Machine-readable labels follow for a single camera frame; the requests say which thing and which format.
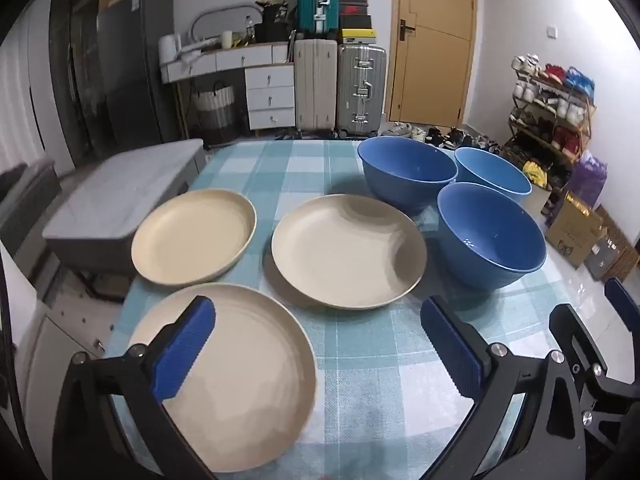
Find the beige round plate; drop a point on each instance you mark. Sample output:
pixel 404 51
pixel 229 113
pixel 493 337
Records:
pixel 192 235
pixel 250 385
pixel 345 250

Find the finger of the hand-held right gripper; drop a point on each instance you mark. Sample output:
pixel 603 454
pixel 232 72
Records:
pixel 575 325
pixel 625 300

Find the silver suitcase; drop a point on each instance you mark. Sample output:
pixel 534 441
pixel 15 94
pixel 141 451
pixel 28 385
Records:
pixel 361 90

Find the grey refrigerator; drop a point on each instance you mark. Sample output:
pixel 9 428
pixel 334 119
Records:
pixel 135 60

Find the wooden door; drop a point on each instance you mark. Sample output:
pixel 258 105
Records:
pixel 430 60

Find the shelved shoes collection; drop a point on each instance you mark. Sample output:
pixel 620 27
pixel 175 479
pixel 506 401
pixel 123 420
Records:
pixel 555 72

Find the white curtain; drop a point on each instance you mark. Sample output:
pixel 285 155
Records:
pixel 20 100

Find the beige suitcase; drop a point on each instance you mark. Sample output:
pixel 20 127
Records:
pixel 315 85

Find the black paper bag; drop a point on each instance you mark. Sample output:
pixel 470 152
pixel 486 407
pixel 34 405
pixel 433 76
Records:
pixel 272 22

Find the cardboard box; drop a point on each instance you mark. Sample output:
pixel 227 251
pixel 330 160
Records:
pixel 572 235

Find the oval mirror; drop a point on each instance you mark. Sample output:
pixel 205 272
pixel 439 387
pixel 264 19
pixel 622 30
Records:
pixel 225 17

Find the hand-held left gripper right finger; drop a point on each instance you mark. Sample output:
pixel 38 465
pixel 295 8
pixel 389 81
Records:
pixel 450 350

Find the teal checked tablecloth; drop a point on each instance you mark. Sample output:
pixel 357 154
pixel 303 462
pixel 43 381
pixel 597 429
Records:
pixel 345 170

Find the yellow black shoe box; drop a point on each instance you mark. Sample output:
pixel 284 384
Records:
pixel 359 36

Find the white vanity desk with drawers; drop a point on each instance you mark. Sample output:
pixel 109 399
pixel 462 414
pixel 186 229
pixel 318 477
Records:
pixel 265 90

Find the dark blue bowl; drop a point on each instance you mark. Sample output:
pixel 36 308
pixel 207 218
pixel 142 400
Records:
pixel 487 240
pixel 405 160

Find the assorted sneakers row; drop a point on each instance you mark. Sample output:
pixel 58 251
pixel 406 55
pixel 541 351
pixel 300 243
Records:
pixel 435 135

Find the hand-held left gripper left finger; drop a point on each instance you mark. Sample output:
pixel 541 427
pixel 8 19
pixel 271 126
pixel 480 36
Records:
pixel 185 350

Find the light blue bowl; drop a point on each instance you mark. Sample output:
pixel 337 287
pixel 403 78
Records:
pixel 492 177

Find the white trash bin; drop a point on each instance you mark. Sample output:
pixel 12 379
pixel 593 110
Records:
pixel 540 200

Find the teal suitcase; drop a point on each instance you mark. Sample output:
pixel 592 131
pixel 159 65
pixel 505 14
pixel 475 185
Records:
pixel 312 0

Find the wooden shoe rack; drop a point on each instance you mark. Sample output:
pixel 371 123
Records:
pixel 585 127

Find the yellow plastic bag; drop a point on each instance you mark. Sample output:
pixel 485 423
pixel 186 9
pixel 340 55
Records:
pixel 535 170

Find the white paper towel roll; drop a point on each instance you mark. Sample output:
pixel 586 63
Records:
pixel 170 47

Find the black red logo shoe box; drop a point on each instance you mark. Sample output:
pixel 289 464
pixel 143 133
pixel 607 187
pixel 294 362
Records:
pixel 354 10

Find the woven laundry basket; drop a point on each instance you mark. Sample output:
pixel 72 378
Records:
pixel 215 110

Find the grey flat box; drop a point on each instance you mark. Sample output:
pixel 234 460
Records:
pixel 602 260

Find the purple plastic bag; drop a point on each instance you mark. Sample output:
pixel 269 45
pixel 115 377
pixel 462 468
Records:
pixel 590 180

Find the white candle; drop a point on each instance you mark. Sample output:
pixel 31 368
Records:
pixel 228 40

